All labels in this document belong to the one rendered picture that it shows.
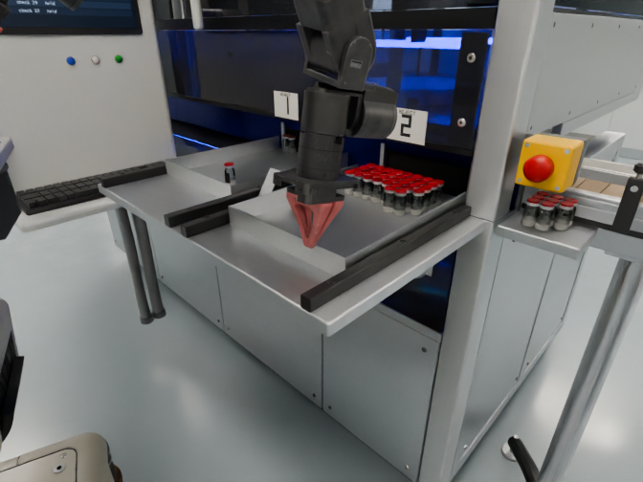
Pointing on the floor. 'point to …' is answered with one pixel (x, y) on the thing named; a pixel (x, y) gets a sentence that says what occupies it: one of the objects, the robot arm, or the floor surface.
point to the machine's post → (454, 392)
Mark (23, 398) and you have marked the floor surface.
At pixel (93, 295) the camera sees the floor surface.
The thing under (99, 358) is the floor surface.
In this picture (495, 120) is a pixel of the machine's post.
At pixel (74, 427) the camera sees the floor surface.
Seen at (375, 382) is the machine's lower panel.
